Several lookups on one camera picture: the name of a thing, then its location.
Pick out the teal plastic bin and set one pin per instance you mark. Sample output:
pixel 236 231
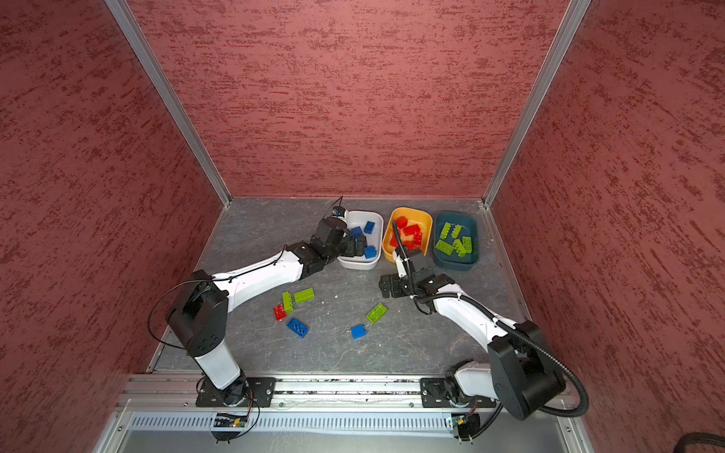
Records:
pixel 453 262

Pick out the corner aluminium post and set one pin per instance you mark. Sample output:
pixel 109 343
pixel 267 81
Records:
pixel 572 19
pixel 124 18

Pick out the aluminium front rail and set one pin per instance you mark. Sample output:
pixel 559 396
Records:
pixel 182 391

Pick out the green lego brick end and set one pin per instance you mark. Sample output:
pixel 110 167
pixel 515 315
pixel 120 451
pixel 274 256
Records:
pixel 468 245

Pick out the green lego brick long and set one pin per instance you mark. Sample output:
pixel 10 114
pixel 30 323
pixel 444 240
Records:
pixel 304 296

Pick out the left corner aluminium post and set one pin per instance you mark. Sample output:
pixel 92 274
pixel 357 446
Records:
pixel 124 18

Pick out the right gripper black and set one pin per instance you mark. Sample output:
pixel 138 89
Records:
pixel 395 279

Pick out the narrow green lego brick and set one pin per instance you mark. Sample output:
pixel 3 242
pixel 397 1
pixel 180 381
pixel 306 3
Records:
pixel 288 302

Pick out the blue lego cube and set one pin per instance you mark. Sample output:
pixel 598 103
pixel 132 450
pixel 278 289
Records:
pixel 370 252

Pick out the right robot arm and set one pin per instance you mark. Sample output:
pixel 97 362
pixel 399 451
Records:
pixel 520 373

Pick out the blue square lego brick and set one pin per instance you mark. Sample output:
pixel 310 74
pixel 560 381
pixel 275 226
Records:
pixel 358 332

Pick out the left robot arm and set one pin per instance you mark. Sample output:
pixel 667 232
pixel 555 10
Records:
pixel 199 314

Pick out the white plastic bin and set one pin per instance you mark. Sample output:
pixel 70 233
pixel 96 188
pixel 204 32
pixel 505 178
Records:
pixel 359 218

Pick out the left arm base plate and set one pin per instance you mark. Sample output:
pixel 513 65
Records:
pixel 243 392

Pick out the yellow plastic bin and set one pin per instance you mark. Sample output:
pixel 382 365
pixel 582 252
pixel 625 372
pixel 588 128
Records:
pixel 414 216

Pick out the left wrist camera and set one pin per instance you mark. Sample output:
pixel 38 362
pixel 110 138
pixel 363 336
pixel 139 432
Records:
pixel 339 212

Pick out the red square lego brick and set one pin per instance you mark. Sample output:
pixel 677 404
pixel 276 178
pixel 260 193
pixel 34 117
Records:
pixel 401 222

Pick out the small red lego brick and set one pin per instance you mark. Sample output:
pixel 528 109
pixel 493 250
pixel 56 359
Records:
pixel 280 312

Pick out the red lego plate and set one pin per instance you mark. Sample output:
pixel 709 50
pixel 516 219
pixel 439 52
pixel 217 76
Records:
pixel 412 230

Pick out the right corner aluminium post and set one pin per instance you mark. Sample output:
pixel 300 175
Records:
pixel 572 19

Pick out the large blue lego brick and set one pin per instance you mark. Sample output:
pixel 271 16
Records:
pixel 299 328

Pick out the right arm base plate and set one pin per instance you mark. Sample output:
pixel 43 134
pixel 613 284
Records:
pixel 444 393

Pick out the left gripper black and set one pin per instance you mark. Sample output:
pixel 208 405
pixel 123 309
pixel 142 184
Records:
pixel 359 251

